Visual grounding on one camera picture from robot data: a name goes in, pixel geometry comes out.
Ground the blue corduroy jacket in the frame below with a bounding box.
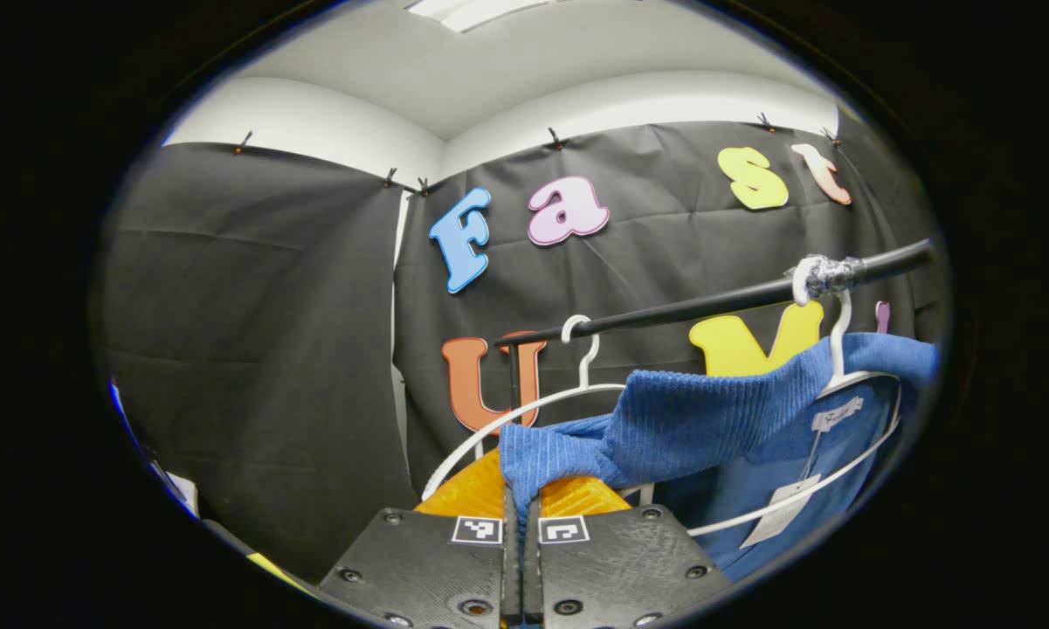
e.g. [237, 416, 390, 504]
[498, 332, 940, 582]

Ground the black clothes rack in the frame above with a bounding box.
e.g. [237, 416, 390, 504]
[492, 238, 937, 416]

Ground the white clothes hanger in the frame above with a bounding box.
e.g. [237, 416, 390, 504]
[638, 253, 905, 538]
[421, 314, 656, 508]

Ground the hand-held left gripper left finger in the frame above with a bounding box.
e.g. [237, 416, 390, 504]
[319, 448, 522, 629]

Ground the large ceiling light panel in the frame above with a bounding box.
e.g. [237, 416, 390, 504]
[404, 0, 560, 34]

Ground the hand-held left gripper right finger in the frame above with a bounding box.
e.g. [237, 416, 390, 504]
[521, 476, 735, 629]

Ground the black backdrop cloth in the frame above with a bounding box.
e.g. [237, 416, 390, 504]
[96, 109, 944, 582]

